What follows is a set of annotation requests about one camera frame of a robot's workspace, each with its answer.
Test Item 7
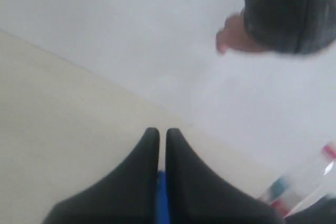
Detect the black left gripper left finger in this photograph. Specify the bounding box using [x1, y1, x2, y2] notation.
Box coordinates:
[44, 127, 160, 224]

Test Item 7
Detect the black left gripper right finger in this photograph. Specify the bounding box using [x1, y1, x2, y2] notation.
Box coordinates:
[165, 129, 284, 223]

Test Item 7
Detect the blue ring binder notebook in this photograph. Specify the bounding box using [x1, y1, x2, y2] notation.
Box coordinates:
[156, 170, 171, 224]

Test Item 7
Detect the clear water bottle red cap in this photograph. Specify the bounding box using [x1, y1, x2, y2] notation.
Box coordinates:
[259, 142, 335, 217]

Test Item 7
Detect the grey knitted sleeve forearm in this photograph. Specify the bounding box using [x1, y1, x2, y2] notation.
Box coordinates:
[244, 0, 335, 55]

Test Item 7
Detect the person's bare hand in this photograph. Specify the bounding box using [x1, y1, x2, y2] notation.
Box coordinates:
[216, 10, 268, 55]

